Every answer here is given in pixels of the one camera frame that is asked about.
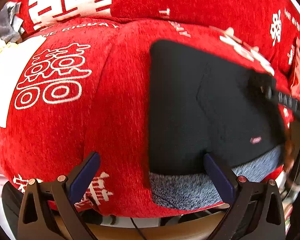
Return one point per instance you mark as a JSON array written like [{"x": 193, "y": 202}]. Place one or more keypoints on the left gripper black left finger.
[{"x": 36, "y": 220}]

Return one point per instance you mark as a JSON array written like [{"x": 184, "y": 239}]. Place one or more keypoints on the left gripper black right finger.
[{"x": 255, "y": 211}]

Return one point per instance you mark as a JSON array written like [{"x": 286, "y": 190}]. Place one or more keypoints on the black pants grey waistband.
[{"x": 201, "y": 103}]

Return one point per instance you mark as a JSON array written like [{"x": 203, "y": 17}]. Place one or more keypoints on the person's right hand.
[{"x": 291, "y": 163}]

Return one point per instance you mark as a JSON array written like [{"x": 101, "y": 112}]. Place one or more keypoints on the red printed gift bag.
[{"x": 294, "y": 61}]

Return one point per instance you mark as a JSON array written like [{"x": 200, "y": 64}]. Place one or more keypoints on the red quilt white characters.
[{"x": 86, "y": 89}]

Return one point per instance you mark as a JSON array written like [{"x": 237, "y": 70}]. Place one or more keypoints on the white bed sheet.
[{"x": 13, "y": 59}]

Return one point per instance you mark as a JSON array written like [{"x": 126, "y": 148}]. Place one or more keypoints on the grey cloth at bedhead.
[{"x": 11, "y": 28}]

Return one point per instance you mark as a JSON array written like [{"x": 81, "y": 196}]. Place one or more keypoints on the red pillow white character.
[{"x": 38, "y": 14}]

